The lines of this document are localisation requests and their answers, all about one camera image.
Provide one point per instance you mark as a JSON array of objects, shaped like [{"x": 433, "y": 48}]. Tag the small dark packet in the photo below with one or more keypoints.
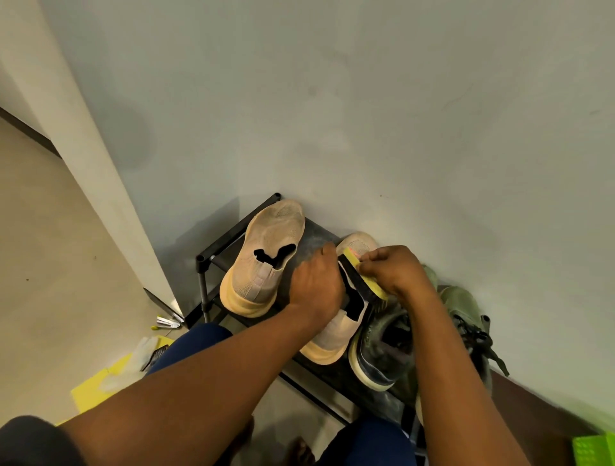
[{"x": 156, "y": 357}]

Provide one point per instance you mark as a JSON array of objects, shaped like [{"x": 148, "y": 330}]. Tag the person's right forearm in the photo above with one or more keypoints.
[{"x": 461, "y": 398}]

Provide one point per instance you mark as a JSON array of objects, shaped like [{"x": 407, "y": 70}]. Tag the black metal shoe rack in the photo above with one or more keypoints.
[{"x": 317, "y": 235}]

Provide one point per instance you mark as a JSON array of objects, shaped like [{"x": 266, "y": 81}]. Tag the dark brown low bench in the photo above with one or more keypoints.
[{"x": 528, "y": 417}]

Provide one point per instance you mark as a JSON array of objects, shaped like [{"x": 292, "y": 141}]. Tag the person's left foot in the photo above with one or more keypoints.
[{"x": 242, "y": 437}]

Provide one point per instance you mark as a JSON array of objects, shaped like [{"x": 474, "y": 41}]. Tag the dark skirting strip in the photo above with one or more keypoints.
[
  {"x": 29, "y": 132},
  {"x": 163, "y": 305}
]

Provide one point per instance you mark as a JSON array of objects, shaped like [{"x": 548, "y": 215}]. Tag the yellow-edged shoe shine sponge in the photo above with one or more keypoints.
[{"x": 360, "y": 278}]

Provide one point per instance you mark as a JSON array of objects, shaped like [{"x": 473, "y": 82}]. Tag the dark blue trousers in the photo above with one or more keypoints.
[{"x": 192, "y": 338}]

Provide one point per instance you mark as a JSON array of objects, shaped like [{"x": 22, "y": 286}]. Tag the green plastic basket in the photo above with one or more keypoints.
[{"x": 596, "y": 451}]

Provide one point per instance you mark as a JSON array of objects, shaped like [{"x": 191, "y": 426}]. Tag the green sneaker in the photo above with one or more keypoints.
[
  {"x": 461, "y": 302},
  {"x": 379, "y": 345}
]

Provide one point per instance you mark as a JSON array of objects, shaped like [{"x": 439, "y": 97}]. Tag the person's foot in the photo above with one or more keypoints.
[
  {"x": 300, "y": 453},
  {"x": 242, "y": 437}
]

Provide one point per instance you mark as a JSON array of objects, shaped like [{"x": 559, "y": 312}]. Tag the beige suede shoe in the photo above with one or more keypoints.
[
  {"x": 358, "y": 240},
  {"x": 264, "y": 278}
]

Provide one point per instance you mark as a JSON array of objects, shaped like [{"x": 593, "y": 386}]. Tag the person's left forearm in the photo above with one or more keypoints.
[{"x": 192, "y": 398}]

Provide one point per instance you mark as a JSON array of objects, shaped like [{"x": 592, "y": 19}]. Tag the person's left hand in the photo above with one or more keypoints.
[{"x": 317, "y": 288}]

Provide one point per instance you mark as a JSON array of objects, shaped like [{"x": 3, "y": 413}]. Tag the person's right hand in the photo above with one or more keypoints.
[{"x": 396, "y": 271}]

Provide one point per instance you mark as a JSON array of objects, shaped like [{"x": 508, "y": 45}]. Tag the person's right foot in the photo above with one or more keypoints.
[{"x": 300, "y": 453}]

